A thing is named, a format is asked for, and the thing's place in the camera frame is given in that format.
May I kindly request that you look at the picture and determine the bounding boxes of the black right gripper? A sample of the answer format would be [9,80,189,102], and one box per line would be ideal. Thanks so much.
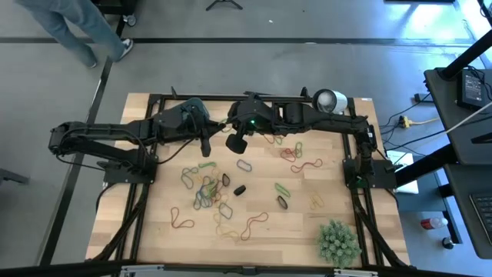
[226,95,284,134]

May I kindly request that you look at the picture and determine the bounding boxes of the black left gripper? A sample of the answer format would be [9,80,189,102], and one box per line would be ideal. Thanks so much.
[178,109,228,139]

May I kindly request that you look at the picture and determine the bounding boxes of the teal rubber band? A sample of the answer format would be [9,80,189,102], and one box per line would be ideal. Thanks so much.
[181,167,199,190]

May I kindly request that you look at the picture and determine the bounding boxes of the white cylindrical projector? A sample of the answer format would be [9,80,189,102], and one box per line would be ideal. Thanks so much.
[311,88,349,115]

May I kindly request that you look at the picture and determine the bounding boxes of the black tripod legs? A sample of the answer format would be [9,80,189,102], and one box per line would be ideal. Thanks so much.
[205,0,244,12]

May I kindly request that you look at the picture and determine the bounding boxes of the black wheeled cart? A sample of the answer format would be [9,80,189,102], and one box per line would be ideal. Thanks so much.
[91,0,138,27]

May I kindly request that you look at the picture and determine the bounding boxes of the green potted plant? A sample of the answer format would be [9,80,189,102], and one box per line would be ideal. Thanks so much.
[316,219,362,269]

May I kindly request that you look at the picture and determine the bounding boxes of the person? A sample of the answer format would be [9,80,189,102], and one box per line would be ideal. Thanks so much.
[15,0,135,69]

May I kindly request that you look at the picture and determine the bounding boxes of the black chair base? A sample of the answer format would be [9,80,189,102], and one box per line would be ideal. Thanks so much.
[0,168,31,185]

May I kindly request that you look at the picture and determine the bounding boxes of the black desk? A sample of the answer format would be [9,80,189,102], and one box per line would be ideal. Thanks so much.
[424,67,492,166]
[444,163,492,259]

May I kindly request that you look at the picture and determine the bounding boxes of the red drink bottle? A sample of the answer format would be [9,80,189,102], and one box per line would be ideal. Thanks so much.
[421,216,449,231]

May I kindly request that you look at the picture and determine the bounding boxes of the black diagonal pole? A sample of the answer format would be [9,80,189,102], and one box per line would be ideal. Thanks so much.
[437,28,492,81]

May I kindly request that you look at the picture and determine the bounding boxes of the black power adapter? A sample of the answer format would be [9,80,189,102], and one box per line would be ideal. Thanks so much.
[456,68,492,112]

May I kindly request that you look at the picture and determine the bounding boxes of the black keyboard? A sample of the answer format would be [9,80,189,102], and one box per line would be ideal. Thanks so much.
[468,192,492,247]

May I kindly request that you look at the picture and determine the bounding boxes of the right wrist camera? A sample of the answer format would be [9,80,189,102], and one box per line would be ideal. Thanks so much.
[224,128,249,155]

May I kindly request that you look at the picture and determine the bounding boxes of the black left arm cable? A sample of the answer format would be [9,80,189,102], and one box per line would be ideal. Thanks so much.
[155,136,198,165]

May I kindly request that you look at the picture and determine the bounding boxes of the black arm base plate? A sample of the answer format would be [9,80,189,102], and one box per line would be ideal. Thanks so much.
[343,158,397,189]
[103,153,158,185]

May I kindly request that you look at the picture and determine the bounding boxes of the black cable bundle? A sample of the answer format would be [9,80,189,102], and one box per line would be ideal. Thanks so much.
[352,187,409,269]
[91,183,151,263]

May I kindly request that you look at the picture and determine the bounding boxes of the black camera mount rail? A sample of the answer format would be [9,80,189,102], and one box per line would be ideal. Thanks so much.
[0,260,492,277]

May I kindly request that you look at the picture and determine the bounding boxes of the white cable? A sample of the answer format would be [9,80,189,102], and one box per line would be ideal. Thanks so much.
[444,100,492,135]

